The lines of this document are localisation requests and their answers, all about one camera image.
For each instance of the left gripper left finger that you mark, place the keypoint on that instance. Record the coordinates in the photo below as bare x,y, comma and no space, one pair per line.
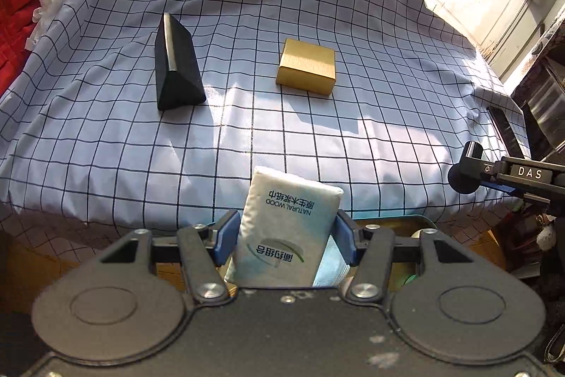
203,249

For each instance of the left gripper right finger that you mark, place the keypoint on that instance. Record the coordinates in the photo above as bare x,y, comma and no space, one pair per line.
371,252

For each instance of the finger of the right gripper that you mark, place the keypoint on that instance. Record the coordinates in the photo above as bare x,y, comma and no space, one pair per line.
491,170

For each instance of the light blue face mask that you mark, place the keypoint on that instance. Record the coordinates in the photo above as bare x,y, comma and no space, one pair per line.
332,268

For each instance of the white tissue pack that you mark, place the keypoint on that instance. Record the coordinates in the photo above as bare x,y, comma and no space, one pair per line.
283,231

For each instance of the teal metal tin box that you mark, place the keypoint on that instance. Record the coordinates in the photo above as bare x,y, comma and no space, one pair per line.
406,231

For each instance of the black smartphone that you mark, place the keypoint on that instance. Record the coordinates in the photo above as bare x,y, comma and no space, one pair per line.
505,131

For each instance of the black triangular box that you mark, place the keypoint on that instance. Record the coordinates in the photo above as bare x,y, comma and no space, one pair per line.
177,75

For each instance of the blue checkered tablecloth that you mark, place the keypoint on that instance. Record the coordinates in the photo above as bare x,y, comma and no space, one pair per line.
86,155

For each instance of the gold gift box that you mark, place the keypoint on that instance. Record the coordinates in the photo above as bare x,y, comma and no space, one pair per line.
308,67

